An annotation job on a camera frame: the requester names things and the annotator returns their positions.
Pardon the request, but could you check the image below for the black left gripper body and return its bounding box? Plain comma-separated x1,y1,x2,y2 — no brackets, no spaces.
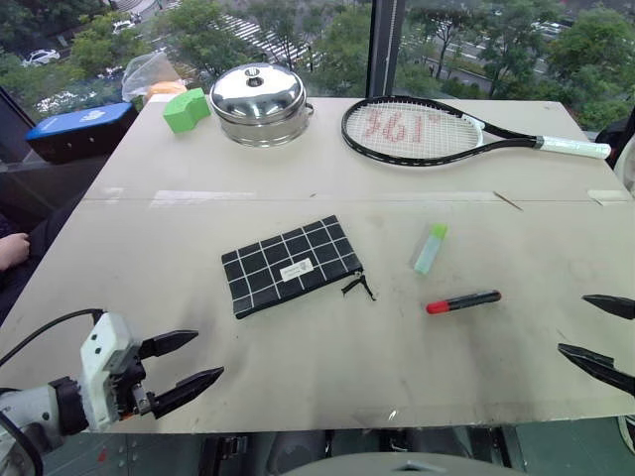
109,338,156,421

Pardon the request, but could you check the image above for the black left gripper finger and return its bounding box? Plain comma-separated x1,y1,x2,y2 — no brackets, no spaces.
138,328,200,359
146,366,225,420

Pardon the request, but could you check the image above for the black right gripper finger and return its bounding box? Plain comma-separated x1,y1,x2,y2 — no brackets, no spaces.
557,342,635,398
581,294,635,320

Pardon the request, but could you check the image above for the black grid pencil pouch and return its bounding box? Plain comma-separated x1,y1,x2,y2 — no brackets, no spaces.
220,214,379,321

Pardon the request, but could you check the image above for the bystander bare hand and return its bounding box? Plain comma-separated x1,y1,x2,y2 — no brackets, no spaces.
0,232,31,272

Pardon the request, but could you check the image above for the thin wooden stick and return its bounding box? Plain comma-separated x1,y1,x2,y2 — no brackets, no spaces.
492,190,525,212

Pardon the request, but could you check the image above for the red capped black marker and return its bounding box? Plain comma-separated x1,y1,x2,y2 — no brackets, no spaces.
425,290,503,315

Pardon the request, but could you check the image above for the blue black box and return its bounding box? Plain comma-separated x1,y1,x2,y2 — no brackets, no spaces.
25,102,139,166

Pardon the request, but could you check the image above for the green foam block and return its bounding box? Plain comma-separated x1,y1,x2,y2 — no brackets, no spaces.
163,87,213,135

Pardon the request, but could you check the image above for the black white tennis racket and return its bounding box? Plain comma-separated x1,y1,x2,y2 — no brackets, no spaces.
340,95,613,168

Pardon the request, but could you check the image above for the stainless steel lidded pot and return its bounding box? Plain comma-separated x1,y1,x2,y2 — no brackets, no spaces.
208,62,317,148

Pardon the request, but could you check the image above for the orange object in bag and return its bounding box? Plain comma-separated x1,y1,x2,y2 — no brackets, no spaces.
146,80,188,98

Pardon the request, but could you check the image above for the clear plastic bag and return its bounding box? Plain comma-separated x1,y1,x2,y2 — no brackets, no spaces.
121,51,188,101

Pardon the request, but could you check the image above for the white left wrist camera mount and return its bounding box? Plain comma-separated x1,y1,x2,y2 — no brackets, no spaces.
79,311,143,432

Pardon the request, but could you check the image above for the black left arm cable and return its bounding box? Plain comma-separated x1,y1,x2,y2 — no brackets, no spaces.
0,308,107,368

